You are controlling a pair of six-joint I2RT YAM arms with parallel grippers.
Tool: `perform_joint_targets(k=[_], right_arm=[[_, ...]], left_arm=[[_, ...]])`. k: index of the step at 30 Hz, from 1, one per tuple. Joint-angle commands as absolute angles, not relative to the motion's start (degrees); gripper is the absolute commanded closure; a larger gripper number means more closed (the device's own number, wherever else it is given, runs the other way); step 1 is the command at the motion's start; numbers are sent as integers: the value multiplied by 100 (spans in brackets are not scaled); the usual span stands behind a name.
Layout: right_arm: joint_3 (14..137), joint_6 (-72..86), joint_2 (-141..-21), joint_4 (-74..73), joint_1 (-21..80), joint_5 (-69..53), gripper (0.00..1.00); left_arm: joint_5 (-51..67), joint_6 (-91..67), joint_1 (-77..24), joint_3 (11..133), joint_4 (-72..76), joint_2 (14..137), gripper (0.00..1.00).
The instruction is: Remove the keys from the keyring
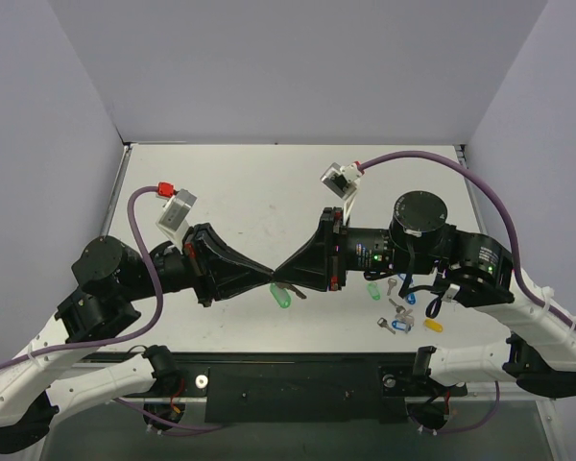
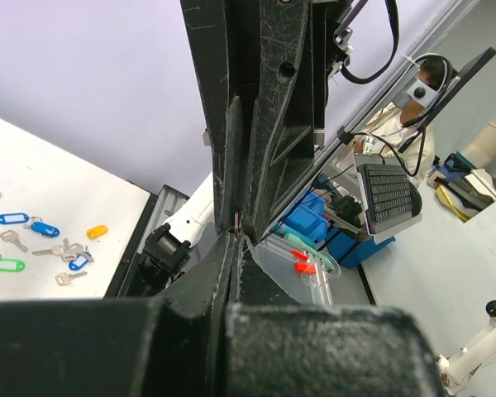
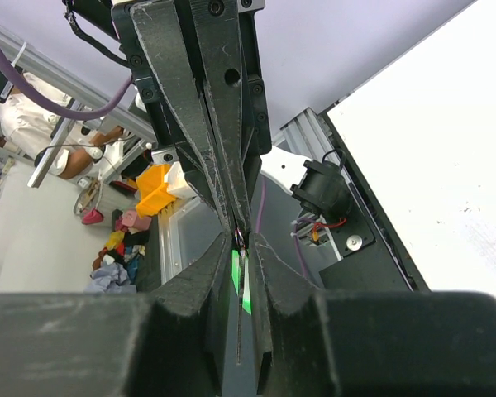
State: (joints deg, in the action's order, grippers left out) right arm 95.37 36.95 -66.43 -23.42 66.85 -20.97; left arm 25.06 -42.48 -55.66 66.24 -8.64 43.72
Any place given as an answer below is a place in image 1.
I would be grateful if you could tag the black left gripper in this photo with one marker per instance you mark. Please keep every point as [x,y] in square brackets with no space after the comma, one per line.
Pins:
[198,264]

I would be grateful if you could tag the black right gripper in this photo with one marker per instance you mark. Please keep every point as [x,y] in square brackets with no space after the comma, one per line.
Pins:
[330,250]

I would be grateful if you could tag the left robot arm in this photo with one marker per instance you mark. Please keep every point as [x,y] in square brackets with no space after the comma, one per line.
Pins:
[111,276]

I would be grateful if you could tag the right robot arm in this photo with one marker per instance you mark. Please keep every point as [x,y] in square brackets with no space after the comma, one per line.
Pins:
[471,269]

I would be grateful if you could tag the silver key cluster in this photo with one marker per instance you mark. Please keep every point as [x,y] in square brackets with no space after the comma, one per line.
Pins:
[402,313]

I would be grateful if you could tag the blue tag key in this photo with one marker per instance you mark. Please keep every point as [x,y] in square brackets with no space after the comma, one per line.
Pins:
[396,325]

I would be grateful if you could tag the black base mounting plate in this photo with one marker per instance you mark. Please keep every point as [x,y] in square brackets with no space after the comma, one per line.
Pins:
[293,387]

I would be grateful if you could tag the yellow key tag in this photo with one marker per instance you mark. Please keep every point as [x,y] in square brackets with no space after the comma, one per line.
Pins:
[433,325]

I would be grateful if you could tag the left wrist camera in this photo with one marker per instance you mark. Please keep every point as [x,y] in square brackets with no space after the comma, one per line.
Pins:
[172,220]

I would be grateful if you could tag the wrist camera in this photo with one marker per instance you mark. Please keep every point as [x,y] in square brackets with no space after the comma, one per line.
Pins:
[172,220]
[344,182]

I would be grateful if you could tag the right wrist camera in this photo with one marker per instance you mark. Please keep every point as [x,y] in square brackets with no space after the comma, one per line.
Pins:
[344,182]

